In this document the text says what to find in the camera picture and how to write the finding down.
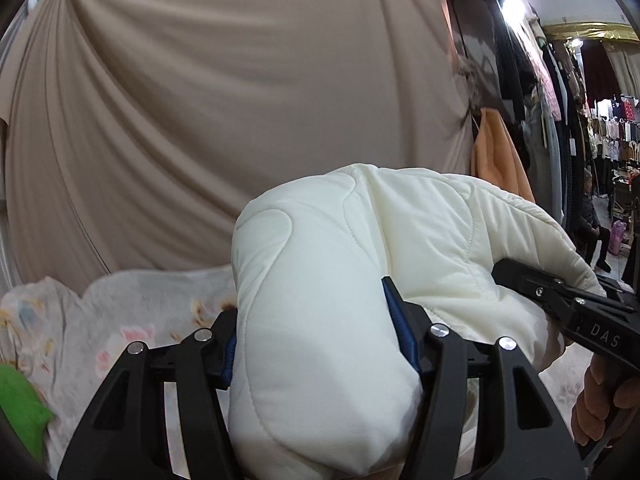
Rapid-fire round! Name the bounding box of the cream quilted jacket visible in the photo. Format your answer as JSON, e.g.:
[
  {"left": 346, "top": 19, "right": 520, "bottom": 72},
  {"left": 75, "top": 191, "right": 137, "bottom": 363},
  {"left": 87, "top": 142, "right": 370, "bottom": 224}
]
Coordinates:
[{"left": 229, "top": 164, "right": 601, "bottom": 479}]

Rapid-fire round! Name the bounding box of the dark hanging clothes rack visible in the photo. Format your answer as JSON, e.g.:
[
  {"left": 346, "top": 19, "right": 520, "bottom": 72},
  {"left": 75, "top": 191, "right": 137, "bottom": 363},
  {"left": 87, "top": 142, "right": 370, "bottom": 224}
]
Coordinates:
[{"left": 447, "top": 0, "right": 608, "bottom": 262}]

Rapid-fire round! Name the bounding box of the person's right hand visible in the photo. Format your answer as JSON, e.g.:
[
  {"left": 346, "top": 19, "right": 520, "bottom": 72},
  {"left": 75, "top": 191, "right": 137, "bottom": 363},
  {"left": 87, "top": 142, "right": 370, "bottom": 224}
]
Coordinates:
[{"left": 570, "top": 354, "right": 639, "bottom": 446}]

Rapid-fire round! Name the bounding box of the grey floral blanket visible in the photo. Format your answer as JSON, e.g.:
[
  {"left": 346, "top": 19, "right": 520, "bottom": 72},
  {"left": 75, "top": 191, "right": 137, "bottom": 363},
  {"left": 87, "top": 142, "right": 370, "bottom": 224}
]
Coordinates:
[{"left": 1, "top": 266, "right": 235, "bottom": 476}]

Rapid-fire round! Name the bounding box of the green plush pillow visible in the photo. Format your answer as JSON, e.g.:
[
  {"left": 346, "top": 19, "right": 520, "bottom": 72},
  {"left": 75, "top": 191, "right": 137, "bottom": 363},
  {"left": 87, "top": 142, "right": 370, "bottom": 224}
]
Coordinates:
[{"left": 0, "top": 364, "right": 53, "bottom": 464}]

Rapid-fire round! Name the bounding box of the orange hanging garment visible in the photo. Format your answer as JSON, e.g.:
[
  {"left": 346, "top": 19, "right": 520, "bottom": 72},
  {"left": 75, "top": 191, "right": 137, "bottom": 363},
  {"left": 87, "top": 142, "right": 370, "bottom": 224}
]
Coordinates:
[{"left": 471, "top": 108, "right": 536, "bottom": 204}]

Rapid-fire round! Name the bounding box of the beige curtain backdrop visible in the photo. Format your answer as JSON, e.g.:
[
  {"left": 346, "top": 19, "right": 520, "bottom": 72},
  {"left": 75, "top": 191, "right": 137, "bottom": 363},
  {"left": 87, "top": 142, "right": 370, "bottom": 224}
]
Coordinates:
[{"left": 1, "top": 0, "right": 472, "bottom": 292}]

